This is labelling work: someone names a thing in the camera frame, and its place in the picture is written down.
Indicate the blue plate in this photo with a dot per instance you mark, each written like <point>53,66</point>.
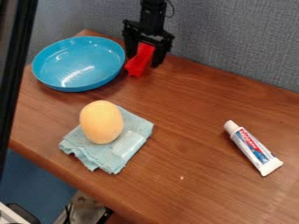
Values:
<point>78,63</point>

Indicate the light blue cloth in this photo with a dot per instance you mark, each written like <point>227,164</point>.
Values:
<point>109,156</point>

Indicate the orange egg-shaped object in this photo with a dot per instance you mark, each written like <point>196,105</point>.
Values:
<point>101,122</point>

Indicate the red plastic block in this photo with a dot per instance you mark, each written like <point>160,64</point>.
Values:
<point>137,64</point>

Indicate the black chair part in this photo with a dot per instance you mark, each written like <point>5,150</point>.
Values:
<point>18,215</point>

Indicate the white toothpaste tube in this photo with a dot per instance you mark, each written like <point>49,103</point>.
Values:
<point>256,152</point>

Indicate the black vertical pole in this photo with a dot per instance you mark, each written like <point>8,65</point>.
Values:
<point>16,28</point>

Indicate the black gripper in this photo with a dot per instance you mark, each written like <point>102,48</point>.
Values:
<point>148,29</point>

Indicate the grey base under table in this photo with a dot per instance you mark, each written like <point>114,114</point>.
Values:
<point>82,211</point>

